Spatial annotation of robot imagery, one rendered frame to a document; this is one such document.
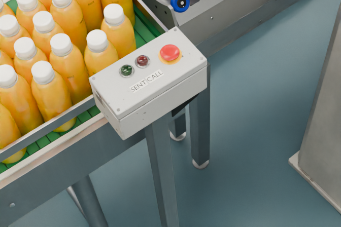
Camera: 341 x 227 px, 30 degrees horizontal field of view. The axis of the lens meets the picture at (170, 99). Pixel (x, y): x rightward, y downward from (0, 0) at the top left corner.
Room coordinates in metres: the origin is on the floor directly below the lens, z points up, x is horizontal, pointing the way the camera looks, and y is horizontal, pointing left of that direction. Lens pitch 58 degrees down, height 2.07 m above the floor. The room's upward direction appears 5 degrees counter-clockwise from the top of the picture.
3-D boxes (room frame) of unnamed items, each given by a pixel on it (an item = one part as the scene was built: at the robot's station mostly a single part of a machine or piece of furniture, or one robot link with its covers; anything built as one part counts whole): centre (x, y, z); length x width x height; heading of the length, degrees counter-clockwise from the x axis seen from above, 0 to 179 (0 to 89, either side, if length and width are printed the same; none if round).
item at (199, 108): (0.99, -0.09, 0.31); 0.06 x 0.06 x 0.63; 31
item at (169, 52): (0.69, -0.01, 1.11); 0.04 x 0.04 x 0.01
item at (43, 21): (0.81, 0.24, 1.08); 0.04 x 0.04 x 0.02
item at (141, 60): (0.68, 0.05, 1.11); 0.02 x 0.02 x 0.01
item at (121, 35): (0.82, 0.10, 0.99); 0.07 x 0.07 x 0.18
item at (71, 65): (0.75, 0.20, 0.99); 0.07 x 0.07 x 0.18
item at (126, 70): (0.66, 0.08, 1.11); 0.02 x 0.02 x 0.01
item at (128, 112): (0.67, 0.04, 1.05); 0.20 x 0.10 x 0.10; 121
